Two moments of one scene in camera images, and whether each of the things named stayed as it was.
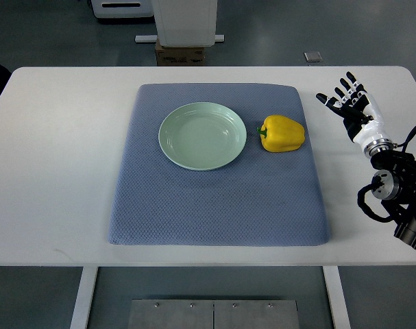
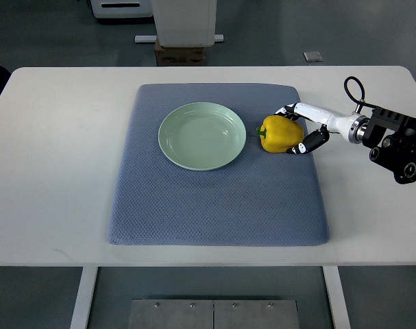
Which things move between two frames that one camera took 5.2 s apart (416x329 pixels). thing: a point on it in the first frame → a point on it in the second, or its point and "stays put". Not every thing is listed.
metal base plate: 213,314 stays put
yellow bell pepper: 279,134 stays put
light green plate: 202,136 stays put
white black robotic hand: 362,119 → 347,125
